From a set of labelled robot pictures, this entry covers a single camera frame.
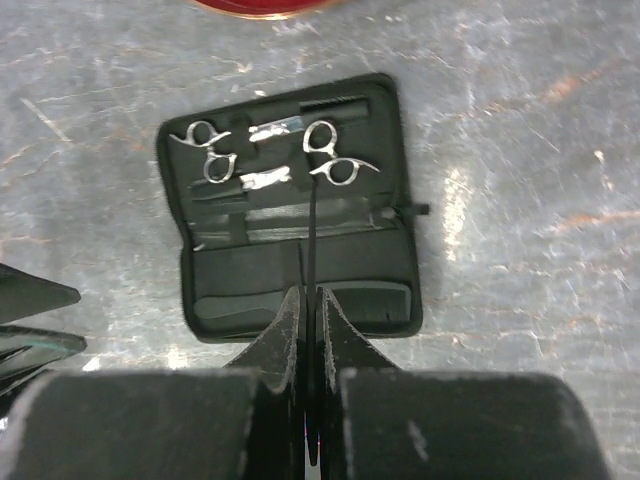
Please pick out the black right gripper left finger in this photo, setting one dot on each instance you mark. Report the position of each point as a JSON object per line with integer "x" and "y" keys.
{"x": 267, "y": 421}

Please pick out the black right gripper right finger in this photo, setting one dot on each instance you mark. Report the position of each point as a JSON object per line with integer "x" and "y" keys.
{"x": 338, "y": 346}

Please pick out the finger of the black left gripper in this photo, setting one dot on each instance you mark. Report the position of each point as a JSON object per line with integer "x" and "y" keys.
{"x": 26, "y": 351}
{"x": 24, "y": 295}

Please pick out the black zip tool case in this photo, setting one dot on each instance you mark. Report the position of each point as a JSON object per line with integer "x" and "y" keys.
{"x": 242, "y": 251}

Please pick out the silver thinning scissors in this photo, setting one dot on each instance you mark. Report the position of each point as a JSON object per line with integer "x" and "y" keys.
{"x": 333, "y": 158}

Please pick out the silver hair scissors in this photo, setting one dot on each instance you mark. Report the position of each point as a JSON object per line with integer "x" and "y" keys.
{"x": 220, "y": 168}

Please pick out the red round lacquer tray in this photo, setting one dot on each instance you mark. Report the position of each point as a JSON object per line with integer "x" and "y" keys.
{"x": 265, "y": 9}

